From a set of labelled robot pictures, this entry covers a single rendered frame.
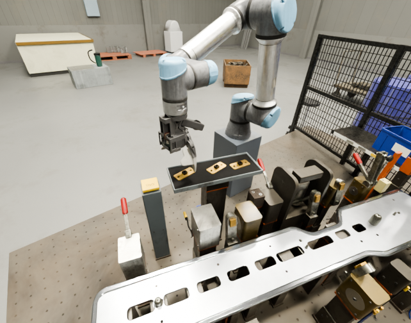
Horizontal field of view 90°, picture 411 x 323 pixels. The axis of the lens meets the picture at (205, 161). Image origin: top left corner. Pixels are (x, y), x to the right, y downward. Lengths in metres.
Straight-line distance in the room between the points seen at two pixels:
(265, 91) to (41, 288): 1.29
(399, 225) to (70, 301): 1.38
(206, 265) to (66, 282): 0.68
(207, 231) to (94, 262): 0.67
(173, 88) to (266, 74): 0.48
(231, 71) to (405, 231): 5.17
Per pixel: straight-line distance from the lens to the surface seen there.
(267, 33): 0.91
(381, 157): 1.14
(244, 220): 0.77
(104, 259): 1.20
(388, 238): 1.09
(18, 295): 1.29
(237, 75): 5.85
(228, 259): 0.78
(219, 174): 0.81
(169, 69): 0.59
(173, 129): 0.66
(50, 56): 7.98
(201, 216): 0.73
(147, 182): 0.80
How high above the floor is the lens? 1.68
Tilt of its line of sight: 36 degrees down
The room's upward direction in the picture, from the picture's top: 2 degrees clockwise
